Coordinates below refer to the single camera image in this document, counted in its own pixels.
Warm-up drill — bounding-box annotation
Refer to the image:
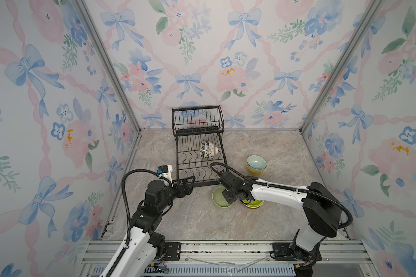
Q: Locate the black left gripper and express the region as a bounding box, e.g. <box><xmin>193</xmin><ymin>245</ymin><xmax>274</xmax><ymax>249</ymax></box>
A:
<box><xmin>158</xmin><ymin>174</ymin><xmax>194</xmax><ymax>213</ymax></box>

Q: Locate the lime green bowl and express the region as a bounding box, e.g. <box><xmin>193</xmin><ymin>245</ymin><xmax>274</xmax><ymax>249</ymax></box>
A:
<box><xmin>241</xmin><ymin>200</ymin><xmax>264</xmax><ymax>209</ymax></box>

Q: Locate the blue yellow patterned bowl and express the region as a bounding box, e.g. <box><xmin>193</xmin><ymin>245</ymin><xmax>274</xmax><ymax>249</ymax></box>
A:
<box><xmin>200</xmin><ymin>141</ymin><xmax>211</xmax><ymax>160</ymax></box>

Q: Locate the white maroon patterned bowl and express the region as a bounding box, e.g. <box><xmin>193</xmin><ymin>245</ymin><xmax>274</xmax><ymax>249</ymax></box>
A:
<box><xmin>209</xmin><ymin>142</ymin><xmax>218</xmax><ymax>159</ymax></box>

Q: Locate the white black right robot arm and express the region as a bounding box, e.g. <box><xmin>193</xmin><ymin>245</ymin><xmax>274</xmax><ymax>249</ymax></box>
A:
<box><xmin>219</xmin><ymin>171</ymin><xmax>343</xmax><ymax>266</ymax></box>

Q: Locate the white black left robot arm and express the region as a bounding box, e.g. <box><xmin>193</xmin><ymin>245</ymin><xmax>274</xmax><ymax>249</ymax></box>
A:
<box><xmin>101</xmin><ymin>176</ymin><xmax>195</xmax><ymax>277</ymax></box>

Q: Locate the white bowl under green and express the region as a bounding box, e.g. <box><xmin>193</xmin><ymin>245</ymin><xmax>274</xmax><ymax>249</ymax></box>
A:
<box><xmin>211</xmin><ymin>186</ymin><xmax>232</xmax><ymax>208</ymax></box>

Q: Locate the teal striped bowl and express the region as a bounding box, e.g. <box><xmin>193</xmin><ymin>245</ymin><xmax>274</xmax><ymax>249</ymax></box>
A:
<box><xmin>247</xmin><ymin>155</ymin><xmax>268</xmax><ymax>169</ymax></box>

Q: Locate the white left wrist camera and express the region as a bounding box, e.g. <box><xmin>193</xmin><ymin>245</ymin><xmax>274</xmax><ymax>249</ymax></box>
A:
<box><xmin>157</xmin><ymin>165</ymin><xmax>173</xmax><ymax>182</ymax></box>

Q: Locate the black wire dish rack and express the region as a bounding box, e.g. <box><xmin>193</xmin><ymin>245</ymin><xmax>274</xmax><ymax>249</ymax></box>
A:
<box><xmin>172</xmin><ymin>106</ymin><xmax>227</xmax><ymax>188</ymax></box>

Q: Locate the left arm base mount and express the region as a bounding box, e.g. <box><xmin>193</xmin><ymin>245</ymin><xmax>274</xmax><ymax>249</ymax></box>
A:
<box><xmin>154</xmin><ymin>241</ymin><xmax>182</xmax><ymax>262</ymax></box>

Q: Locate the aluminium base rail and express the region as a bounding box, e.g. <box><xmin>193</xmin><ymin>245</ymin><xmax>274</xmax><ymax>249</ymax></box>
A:
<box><xmin>74</xmin><ymin>239</ymin><xmax>379</xmax><ymax>277</ymax></box>

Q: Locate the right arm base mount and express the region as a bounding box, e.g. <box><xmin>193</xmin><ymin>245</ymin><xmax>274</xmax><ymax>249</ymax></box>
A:
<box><xmin>270</xmin><ymin>242</ymin><xmax>322</xmax><ymax>263</ymax></box>

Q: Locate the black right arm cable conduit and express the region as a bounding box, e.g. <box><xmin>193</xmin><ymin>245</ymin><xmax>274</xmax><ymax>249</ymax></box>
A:
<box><xmin>209</xmin><ymin>162</ymin><xmax>354</xmax><ymax>230</ymax></box>

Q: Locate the aluminium corner post left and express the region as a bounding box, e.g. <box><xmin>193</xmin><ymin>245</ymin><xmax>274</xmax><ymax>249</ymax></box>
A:
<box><xmin>70</xmin><ymin>0</ymin><xmax>142</xmax><ymax>134</ymax></box>

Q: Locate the aluminium corner post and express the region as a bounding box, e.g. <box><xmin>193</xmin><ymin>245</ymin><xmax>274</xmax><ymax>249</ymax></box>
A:
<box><xmin>299</xmin><ymin>0</ymin><xmax>385</xmax><ymax>134</ymax></box>
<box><xmin>70</xmin><ymin>0</ymin><xmax>142</xmax><ymax>134</ymax></box>

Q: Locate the aluminium corner post right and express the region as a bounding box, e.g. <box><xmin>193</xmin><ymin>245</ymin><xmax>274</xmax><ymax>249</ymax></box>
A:
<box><xmin>299</xmin><ymin>0</ymin><xmax>385</xmax><ymax>134</ymax></box>

